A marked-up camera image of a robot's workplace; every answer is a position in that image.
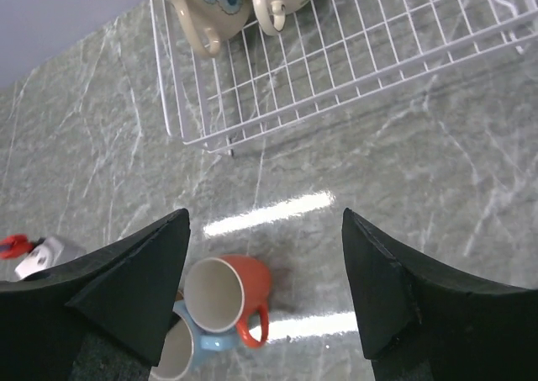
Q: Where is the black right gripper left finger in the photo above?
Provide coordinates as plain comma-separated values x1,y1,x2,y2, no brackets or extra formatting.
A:
1,209,191,380

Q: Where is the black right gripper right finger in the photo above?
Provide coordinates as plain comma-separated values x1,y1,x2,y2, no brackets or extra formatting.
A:
341,209,537,380

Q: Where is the light blue mug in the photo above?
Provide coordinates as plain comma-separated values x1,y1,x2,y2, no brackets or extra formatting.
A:
150,300,240,380

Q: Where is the orange mug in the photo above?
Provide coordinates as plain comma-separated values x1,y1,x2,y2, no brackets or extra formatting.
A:
183,254,272,349

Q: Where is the tall cream illustrated mug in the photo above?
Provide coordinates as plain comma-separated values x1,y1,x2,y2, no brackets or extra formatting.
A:
167,0,252,58

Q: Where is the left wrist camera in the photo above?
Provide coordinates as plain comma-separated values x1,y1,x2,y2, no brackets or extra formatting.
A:
1,234,88,281

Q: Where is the white wire dish rack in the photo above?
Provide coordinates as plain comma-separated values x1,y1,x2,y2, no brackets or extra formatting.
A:
150,0,537,154

